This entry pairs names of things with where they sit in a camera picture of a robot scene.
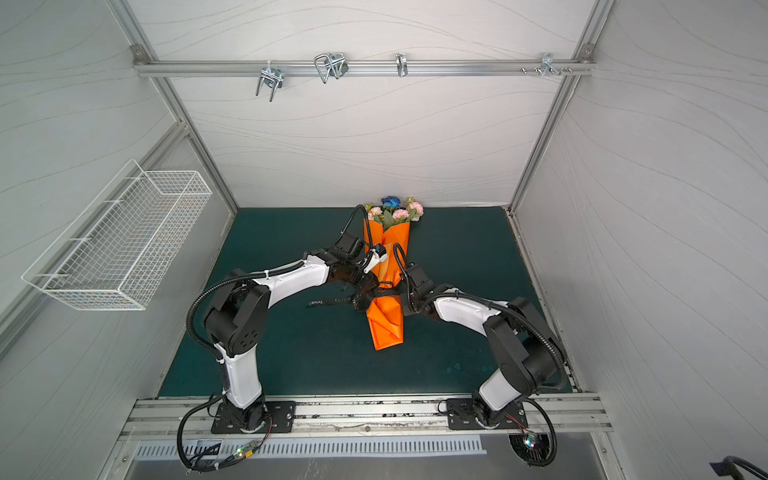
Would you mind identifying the blue fake flower stem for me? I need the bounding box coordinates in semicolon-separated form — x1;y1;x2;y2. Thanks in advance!
381;196;401;209

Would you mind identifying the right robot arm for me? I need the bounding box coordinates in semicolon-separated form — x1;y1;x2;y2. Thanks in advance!
398;264;568;428

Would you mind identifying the pink fake flower stem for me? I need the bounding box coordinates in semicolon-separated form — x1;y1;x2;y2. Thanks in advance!
392;197;424;224

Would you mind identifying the middle metal U-bolt clamp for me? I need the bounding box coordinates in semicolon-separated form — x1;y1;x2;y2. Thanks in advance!
313;52;349;84

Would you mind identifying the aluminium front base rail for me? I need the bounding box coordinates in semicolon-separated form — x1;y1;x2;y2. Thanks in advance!
118;393;613;441

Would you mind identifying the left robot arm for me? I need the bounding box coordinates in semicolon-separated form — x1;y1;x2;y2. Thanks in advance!
186;233;388;431

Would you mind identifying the metal u-bolt clamp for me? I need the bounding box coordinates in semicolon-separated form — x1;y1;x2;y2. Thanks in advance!
255;64;284;102
313;52;349;84

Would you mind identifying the small metal hook bracket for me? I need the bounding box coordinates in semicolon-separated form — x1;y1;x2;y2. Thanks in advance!
395;53;408;78

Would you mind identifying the white slotted cable duct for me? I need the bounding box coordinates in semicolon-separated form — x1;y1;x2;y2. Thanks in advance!
134;434;487;461

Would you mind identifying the orange wrapping paper sheet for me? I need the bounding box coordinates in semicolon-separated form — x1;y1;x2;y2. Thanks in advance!
365;215;410;350

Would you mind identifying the green table mat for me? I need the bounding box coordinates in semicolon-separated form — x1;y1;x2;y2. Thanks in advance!
157;206;574;398

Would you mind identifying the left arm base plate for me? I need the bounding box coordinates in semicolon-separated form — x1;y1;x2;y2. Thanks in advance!
211;401;296;435

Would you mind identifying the peach fake flower stem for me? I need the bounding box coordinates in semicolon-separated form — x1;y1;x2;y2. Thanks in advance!
365;204;385;224

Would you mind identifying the left metal U-bolt clamp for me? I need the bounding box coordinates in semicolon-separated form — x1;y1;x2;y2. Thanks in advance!
255;64;284;102

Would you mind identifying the white wire basket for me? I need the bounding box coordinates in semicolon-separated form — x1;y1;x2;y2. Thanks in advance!
21;160;212;311

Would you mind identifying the aluminium cross rail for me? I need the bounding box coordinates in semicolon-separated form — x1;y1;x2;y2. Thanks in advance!
130;44;597;78

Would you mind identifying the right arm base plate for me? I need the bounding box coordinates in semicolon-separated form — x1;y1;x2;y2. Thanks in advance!
437;397;528;431

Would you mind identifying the black ribbon strap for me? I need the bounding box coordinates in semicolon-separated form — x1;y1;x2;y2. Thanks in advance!
307;290;400;312

